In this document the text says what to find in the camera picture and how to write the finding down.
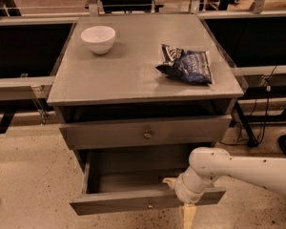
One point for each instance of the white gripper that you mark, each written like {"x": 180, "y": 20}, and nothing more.
{"x": 183, "y": 190}

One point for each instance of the grey drawer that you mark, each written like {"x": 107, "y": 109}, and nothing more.
{"x": 145, "y": 132}
{"x": 130, "y": 179}

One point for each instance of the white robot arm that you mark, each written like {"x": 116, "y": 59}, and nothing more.
{"x": 207, "y": 165}

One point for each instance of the grey top drawer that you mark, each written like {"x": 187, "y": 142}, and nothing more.
{"x": 145, "y": 132}

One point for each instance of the grey drawer cabinet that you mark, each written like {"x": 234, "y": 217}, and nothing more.
{"x": 124, "y": 83}

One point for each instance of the blue chip bag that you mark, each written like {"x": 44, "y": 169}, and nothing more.
{"x": 186, "y": 65}

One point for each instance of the white ceramic bowl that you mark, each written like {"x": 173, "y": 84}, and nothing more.
{"x": 98, "y": 39}

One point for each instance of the grey metal rail left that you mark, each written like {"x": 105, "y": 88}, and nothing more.
{"x": 24, "y": 87}

